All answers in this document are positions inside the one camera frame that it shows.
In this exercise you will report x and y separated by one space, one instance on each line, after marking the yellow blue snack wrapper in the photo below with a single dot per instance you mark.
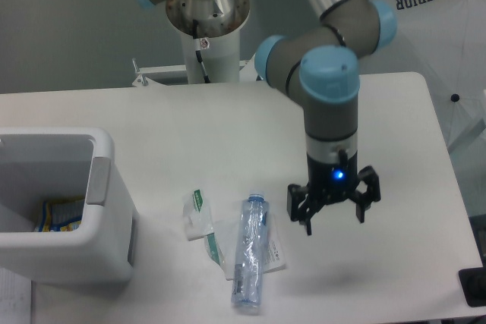
60 215

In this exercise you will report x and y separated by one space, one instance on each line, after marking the white plastic trash can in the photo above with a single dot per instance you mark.
51 163

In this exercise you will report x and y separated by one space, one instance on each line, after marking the white superior umbrella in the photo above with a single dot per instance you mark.
444 41

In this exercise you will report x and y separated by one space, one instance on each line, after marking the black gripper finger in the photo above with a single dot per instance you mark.
302 204
363 200

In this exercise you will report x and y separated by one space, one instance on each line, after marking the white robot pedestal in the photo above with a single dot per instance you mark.
212 58

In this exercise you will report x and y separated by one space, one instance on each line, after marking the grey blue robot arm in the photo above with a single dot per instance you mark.
317 70

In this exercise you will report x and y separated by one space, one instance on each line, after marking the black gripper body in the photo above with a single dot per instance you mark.
329 183

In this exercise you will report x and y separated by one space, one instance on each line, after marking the black device at edge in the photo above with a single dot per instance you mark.
473 286

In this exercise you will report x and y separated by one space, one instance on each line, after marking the clear plastic water bottle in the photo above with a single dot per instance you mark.
251 247

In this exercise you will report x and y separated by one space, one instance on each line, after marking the white metal base frame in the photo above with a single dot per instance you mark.
177 74

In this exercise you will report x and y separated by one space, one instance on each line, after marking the white green plastic package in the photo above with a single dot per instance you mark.
220 237

